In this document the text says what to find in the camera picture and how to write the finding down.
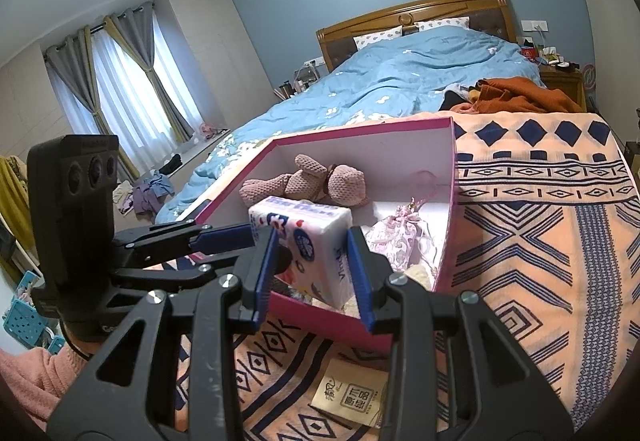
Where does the wooden nightstand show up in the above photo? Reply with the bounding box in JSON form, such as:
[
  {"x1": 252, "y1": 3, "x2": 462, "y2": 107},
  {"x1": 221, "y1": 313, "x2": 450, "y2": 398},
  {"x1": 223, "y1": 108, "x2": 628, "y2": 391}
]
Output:
[{"x1": 540, "y1": 64, "x2": 588, "y2": 112}]

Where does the yellow garment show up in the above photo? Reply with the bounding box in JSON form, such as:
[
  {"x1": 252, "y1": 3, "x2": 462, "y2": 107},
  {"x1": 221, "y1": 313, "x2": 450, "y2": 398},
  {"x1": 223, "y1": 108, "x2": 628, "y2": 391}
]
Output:
[{"x1": 0, "y1": 156, "x2": 31, "y2": 242}]

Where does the turquoise plastic basket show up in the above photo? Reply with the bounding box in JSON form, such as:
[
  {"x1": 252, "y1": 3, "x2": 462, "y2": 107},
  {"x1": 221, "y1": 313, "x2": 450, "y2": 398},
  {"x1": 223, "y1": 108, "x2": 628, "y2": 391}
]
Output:
[{"x1": 2, "y1": 298, "x2": 48, "y2": 347}]

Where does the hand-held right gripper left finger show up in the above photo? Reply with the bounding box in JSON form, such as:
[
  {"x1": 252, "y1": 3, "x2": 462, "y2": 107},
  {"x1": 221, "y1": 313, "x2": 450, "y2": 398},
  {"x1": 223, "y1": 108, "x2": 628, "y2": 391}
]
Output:
[{"x1": 47, "y1": 223, "x2": 281, "y2": 441}]

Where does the brown crochet bear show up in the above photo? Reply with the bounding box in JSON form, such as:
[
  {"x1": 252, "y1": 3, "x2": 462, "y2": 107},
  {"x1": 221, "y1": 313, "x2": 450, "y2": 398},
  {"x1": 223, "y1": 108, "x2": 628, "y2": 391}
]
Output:
[{"x1": 239, "y1": 154, "x2": 372, "y2": 209}]

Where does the pink cardboard box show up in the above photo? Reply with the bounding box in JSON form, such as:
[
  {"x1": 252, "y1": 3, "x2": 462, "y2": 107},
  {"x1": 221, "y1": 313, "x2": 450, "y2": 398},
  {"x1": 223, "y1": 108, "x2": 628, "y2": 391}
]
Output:
[{"x1": 192, "y1": 116, "x2": 458, "y2": 354}]

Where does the pink fabric pouch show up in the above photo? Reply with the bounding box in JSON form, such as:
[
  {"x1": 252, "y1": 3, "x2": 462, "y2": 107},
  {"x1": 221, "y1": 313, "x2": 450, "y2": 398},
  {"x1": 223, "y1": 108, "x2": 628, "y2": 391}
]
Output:
[{"x1": 365, "y1": 168, "x2": 441, "y2": 272}]

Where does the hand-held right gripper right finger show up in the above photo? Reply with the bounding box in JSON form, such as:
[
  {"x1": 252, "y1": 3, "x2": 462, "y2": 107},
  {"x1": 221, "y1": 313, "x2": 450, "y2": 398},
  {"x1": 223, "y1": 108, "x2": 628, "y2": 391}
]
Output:
[{"x1": 346, "y1": 225, "x2": 573, "y2": 441}]

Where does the wooden bed headboard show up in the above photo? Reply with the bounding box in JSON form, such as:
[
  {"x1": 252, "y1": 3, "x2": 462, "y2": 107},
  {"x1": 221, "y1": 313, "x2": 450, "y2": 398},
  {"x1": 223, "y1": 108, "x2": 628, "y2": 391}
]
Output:
[{"x1": 316, "y1": 0, "x2": 518, "y2": 72}]

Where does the blue floral duvet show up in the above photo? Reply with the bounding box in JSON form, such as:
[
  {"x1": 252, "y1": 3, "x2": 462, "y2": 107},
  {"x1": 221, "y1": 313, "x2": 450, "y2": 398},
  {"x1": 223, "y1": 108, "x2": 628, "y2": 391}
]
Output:
[{"x1": 155, "y1": 28, "x2": 546, "y2": 224}]

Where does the white sheer curtain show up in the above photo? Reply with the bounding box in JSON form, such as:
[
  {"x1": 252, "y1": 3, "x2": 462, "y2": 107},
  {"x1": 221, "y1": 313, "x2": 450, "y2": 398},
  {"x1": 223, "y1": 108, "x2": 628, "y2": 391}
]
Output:
[{"x1": 90, "y1": 14, "x2": 201, "y2": 167}]

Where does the tan paper packet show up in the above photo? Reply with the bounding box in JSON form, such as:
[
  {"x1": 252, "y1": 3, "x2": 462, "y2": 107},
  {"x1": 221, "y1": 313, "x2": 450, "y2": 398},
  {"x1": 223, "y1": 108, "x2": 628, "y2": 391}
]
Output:
[{"x1": 310, "y1": 358, "x2": 391, "y2": 429}]

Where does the orange brown cloth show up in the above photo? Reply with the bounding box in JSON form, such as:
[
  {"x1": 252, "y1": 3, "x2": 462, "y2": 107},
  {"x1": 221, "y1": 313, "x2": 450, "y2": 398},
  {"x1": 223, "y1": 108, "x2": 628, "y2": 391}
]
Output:
[{"x1": 450, "y1": 77, "x2": 586, "y2": 114}]

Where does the pile of clothes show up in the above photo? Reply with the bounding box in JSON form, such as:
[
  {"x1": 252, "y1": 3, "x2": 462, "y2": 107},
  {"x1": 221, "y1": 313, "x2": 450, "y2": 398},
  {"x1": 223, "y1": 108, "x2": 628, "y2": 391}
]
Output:
[{"x1": 112, "y1": 171, "x2": 176, "y2": 217}]

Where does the floral tissue pack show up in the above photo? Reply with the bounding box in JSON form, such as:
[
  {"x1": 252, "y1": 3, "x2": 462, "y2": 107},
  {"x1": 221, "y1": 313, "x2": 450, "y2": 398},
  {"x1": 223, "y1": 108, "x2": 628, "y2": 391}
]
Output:
[{"x1": 248, "y1": 195, "x2": 353, "y2": 309}]

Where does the grey yellow curtain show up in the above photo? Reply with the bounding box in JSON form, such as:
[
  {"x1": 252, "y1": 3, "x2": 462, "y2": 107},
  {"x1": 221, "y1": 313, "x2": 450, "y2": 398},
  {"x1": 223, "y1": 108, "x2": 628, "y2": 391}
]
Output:
[
  {"x1": 102, "y1": 1, "x2": 196, "y2": 142},
  {"x1": 44, "y1": 24, "x2": 141, "y2": 182}
]

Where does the orange navy patterned blanket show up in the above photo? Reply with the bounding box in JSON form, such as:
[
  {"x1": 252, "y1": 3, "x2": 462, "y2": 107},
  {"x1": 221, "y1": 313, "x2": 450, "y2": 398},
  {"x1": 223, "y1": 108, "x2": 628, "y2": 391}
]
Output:
[{"x1": 165, "y1": 111, "x2": 640, "y2": 441}]

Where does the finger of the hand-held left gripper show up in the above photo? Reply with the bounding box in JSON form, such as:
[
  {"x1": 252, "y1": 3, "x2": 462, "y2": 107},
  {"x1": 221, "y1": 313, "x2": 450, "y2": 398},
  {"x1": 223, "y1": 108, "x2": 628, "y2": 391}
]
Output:
[
  {"x1": 112, "y1": 251, "x2": 256, "y2": 294},
  {"x1": 112, "y1": 220, "x2": 263, "y2": 267}
]

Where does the white dotted pillow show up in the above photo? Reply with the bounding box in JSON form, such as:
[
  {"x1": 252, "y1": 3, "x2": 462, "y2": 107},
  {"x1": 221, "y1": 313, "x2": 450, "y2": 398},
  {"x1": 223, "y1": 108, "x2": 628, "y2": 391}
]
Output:
[
  {"x1": 353, "y1": 25, "x2": 403, "y2": 49},
  {"x1": 414, "y1": 16, "x2": 471, "y2": 33}
]

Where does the person's left forearm pink sleeve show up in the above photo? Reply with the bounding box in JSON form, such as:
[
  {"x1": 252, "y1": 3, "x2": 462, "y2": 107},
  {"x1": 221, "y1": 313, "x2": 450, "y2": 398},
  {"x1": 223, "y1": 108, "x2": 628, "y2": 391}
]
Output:
[{"x1": 0, "y1": 336, "x2": 101, "y2": 432}]

